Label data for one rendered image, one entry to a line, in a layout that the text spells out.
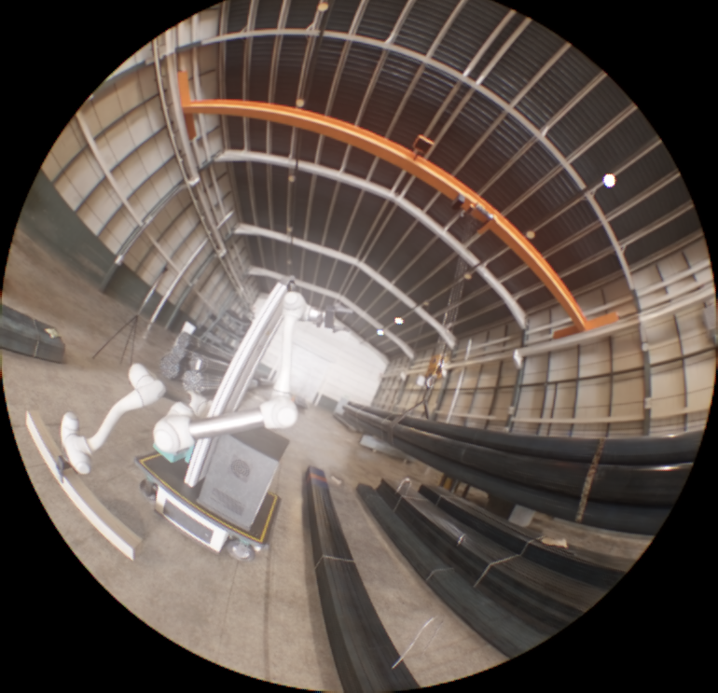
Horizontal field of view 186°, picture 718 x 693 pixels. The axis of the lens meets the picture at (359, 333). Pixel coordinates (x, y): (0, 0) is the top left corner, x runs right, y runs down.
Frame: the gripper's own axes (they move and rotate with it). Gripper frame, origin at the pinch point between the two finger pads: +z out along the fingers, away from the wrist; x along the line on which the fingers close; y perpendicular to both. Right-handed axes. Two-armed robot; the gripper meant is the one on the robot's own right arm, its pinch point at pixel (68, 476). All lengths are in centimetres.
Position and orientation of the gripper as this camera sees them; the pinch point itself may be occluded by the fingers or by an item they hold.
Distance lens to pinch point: 154.6
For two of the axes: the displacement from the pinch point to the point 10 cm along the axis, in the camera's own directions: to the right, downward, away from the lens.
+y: -8.8, -4.6, -1.4
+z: -4.0, 8.6, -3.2
